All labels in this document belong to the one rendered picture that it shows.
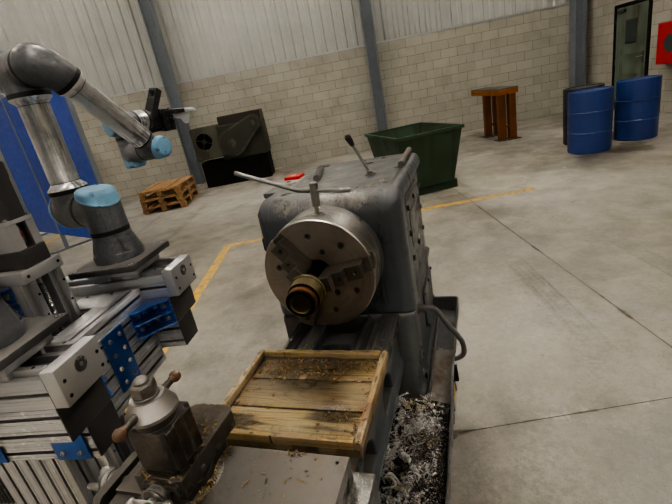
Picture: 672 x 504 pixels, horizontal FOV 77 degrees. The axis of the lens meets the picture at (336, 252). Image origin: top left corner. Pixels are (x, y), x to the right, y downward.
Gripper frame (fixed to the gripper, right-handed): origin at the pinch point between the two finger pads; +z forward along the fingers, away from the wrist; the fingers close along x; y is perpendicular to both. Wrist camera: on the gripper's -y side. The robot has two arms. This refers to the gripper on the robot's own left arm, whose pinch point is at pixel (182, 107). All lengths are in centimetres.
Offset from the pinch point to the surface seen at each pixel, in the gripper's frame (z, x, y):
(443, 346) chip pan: 3, 110, 90
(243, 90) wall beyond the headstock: 741, -569, 38
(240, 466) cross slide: -98, 100, 48
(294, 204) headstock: -32, 72, 25
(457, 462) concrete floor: -2, 120, 143
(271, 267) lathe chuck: -50, 74, 37
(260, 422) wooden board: -81, 90, 58
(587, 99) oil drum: 593, 161, 58
